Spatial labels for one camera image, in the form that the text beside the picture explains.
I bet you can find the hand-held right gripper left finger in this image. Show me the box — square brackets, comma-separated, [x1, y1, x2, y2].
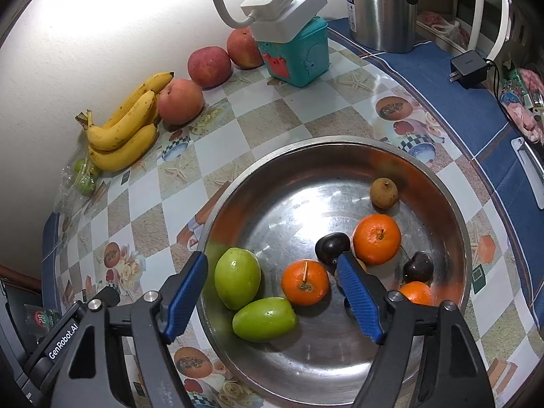
[55, 252, 210, 408]

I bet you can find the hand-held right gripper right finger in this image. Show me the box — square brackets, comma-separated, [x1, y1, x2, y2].
[336, 252, 496, 408]

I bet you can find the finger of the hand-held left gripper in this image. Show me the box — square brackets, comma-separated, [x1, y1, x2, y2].
[91, 287, 122, 308]

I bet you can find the green jujube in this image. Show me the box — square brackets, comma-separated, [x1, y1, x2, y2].
[232, 297, 298, 343]
[214, 247, 262, 311]

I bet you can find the orange tangerine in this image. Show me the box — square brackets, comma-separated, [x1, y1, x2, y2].
[353, 214, 402, 265]
[281, 259, 331, 306]
[398, 281, 433, 307]

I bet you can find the dark cherry with stem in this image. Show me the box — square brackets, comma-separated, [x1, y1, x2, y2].
[402, 244, 435, 283]

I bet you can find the stainless steel bowl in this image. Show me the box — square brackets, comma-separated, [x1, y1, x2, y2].
[196, 135, 472, 395]

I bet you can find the clear bag of green fruits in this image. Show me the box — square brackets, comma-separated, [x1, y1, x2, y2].
[55, 157, 105, 217]

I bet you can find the clear glass mug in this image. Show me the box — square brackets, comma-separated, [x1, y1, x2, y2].
[23, 304, 62, 341]

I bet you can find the bunch of yellow bananas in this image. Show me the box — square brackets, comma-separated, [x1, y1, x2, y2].
[75, 71, 175, 173]

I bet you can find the red apple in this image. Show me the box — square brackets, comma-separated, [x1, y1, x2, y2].
[187, 47, 233, 89]
[157, 79, 205, 125]
[226, 27, 265, 70]

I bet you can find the checkered printed tablecloth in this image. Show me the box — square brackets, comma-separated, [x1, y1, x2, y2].
[40, 17, 544, 408]

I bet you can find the teal plastic box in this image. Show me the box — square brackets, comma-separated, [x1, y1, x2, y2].
[255, 16, 330, 88]

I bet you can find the black charger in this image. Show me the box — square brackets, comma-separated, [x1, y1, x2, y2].
[449, 50, 489, 90]

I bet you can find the red white plastic bag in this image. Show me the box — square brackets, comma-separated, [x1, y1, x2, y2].
[416, 11, 470, 49]

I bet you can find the stainless steel kettle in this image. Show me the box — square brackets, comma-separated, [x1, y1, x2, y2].
[342, 0, 421, 54]

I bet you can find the white power strip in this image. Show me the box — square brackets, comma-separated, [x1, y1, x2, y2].
[240, 0, 327, 44]

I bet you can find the white plastic handle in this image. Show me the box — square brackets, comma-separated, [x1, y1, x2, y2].
[512, 136, 544, 209]

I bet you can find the black charger cable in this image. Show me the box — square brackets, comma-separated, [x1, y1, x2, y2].
[484, 57, 502, 94]

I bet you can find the white chair frame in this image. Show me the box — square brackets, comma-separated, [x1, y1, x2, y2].
[470, 0, 511, 62]

